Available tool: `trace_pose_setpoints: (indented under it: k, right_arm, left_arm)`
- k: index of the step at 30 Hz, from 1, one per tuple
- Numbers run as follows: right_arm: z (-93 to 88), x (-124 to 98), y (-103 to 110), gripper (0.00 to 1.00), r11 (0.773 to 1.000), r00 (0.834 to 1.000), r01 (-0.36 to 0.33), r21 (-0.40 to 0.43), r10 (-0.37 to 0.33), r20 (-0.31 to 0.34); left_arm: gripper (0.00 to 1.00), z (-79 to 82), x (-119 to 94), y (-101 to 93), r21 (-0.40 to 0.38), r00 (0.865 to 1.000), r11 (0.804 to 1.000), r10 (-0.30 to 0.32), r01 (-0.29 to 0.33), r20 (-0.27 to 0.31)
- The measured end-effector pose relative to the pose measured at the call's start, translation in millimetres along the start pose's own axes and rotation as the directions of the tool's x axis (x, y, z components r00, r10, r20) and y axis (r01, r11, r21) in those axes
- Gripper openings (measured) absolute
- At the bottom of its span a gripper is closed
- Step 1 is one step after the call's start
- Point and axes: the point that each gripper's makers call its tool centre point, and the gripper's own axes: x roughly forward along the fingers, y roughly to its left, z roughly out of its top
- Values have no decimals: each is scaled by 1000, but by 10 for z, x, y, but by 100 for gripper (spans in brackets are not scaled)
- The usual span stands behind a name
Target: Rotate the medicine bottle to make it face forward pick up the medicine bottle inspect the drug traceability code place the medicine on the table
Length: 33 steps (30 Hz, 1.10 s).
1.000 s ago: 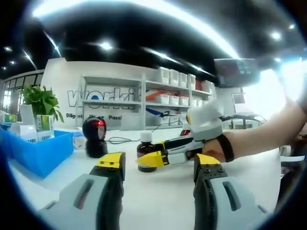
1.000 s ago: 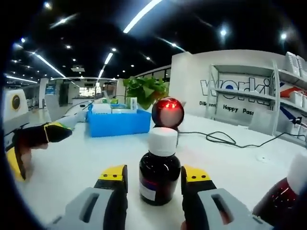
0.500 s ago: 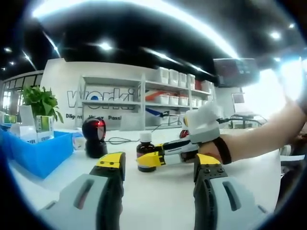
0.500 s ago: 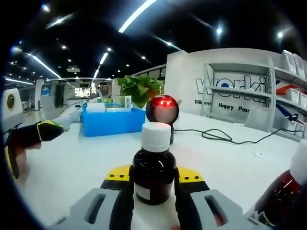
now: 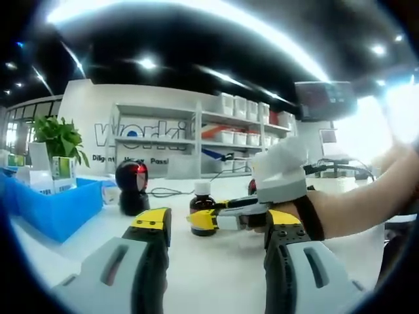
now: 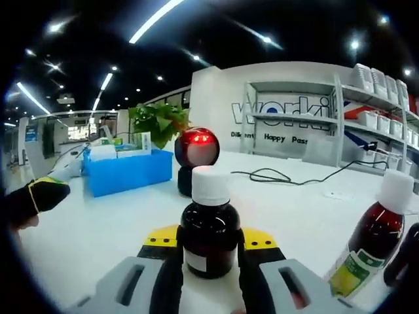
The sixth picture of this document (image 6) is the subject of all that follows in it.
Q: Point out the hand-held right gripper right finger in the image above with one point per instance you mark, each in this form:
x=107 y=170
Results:
x=252 y=288

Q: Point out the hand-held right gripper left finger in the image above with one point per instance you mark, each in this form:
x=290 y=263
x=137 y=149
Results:
x=163 y=288

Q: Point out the small dark medicine bottle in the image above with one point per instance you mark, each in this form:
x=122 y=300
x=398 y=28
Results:
x=406 y=255
x=209 y=225

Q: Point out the tall green-label medicine bottle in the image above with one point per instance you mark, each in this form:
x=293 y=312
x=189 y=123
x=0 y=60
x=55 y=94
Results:
x=376 y=235

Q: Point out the assorted small medicine boxes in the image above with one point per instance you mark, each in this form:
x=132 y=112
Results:
x=101 y=153

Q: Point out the person's left hand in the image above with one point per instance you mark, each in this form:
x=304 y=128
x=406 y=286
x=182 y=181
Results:
x=27 y=224

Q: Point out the blue standing banner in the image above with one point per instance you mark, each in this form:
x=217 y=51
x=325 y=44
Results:
x=31 y=134

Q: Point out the white table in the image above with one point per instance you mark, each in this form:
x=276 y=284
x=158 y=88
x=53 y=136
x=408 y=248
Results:
x=98 y=235

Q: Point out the blue plastic bin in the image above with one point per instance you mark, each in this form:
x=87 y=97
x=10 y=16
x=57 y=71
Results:
x=131 y=176

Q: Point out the thin curved ceiling light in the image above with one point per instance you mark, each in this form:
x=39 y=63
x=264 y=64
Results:
x=32 y=98

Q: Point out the short ceiling light bar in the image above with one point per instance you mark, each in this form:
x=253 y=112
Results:
x=106 y=81

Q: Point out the green potted plant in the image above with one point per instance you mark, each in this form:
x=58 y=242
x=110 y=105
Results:
x=160 y=121

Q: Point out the black red-window barcode scanner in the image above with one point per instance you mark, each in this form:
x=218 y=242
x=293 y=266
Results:
x=196 y=147

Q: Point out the grey metal shelving unit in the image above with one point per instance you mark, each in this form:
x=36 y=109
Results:
x=291 y=117
x=360 y=92

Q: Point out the small black tool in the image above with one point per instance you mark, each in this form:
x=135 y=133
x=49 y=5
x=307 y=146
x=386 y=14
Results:
x=371 y=146

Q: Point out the long curved ceiling light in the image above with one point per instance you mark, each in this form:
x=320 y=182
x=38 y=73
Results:
x=147 y=26

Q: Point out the rows of white storage boxes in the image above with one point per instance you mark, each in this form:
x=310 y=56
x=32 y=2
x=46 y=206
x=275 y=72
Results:
x=370 y=119

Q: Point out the group of ceiling spotlights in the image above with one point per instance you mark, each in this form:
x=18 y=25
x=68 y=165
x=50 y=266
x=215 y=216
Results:
x=354 y=44

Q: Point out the wall logo lettering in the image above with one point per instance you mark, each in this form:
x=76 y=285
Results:
x=237 y=112

